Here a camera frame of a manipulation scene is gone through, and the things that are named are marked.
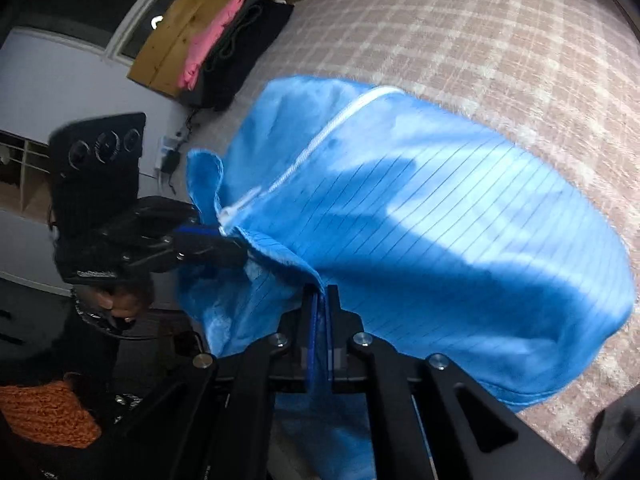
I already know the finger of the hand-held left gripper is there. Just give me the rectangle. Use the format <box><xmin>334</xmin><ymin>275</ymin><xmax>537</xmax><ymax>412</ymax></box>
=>
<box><xmin>172</xmin><ymin>225</ymin><xmax>248</xmax><ymax>268</ymax></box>

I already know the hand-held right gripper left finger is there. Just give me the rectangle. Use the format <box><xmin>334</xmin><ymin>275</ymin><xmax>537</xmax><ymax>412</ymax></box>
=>
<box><xmin>107</xmin><ymin>284</ymin><xmax>321</xmax><ymax>480</ymax></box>

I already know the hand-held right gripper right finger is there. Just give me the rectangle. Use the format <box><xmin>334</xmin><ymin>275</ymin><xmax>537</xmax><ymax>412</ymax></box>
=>
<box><xmin>325</xmin><ymin>284</ymin><xmax>586</xmax><ymax>480</ymax></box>

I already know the blue striped zip jacket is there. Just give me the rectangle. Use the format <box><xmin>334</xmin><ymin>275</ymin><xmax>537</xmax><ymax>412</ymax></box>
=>
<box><xmin>172</xmin><ymin>75</ymin><xmax>637</xmax><ymax>480</ymax></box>

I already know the person's left forearm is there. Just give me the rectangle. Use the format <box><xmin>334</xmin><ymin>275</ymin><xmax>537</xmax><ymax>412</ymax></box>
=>
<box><xmin>0</xmin><ymin>380</ymin><xmax>103</xmax><ymax>448</ymax></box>

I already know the person's left hand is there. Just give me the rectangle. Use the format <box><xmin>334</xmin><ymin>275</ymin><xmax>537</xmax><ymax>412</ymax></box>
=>
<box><xmin>75</xmin><ymin>277</ymin><xmax>156</xmax><ymax>333</ymax></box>

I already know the wooden open shelf unit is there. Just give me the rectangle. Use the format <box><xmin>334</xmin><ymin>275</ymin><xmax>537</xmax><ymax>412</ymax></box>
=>
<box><xmin>0</xmin><ymin>130</ymin><xmax>51</xmax><ymax>223</ymax></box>

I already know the black power adapter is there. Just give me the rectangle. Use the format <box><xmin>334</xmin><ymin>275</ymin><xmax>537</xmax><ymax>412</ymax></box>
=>
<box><xmin>157</xmin><ymin>132</ymin><xmax>183</xmax><ymax>171</ymax></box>

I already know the pink folded cloth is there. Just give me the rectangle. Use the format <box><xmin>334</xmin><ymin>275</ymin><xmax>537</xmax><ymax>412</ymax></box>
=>
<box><xmin>177</xmin><ymin>0</ymin><xmax>247</xmax><ymax>91</ymax></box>

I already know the black folded cloth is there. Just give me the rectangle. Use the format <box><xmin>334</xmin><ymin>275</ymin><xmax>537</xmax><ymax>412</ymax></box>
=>
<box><xmin>180</xmin><ymin>0</ymin><xmax>295</xmax><ymax>111</ymax></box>

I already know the beige plaid blanket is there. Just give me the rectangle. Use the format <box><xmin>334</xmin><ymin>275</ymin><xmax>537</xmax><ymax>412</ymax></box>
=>
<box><xmin>235</xmin><ymin>0</ymin><xmax>640</xmax><ymax>461</ymax></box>

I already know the white window frame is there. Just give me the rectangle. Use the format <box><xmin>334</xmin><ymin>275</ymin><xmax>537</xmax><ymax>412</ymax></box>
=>
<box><xmin>102</xmin><ymin>0</ymin><xmax>201</xmax><ymax>61</ymax></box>

